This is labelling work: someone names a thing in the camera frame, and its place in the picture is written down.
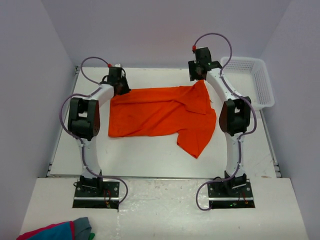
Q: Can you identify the pink folded t shirt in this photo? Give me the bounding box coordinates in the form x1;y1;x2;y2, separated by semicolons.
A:
16;220;76;240

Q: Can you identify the white plastic basket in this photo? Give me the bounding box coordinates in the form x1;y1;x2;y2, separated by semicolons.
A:
223;56;275;111

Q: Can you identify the green folded t shirt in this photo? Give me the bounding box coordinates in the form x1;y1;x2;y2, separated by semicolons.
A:
88;232;95;240

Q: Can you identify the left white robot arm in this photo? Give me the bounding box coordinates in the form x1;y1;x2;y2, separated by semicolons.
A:
67;64;131;193

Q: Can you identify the orange t shirt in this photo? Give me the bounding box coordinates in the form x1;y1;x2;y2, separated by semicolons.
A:
108;80;217;159

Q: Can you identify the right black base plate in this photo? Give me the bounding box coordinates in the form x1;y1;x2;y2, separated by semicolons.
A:
207;179;256;210

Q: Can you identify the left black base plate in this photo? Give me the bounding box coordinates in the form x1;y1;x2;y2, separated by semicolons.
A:
72;180;120;210

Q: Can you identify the grey folded t shirt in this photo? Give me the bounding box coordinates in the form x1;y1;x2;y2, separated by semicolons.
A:
73;217;92;240

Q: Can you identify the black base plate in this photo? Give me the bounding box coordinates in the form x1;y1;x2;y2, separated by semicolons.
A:
72;180;120;210
207;179;256;210

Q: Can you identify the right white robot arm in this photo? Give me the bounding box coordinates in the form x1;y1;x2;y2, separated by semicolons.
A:
188;45;251;194

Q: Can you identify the teal folded t shirt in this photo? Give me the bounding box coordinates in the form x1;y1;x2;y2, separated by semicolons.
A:
27;221;76;240

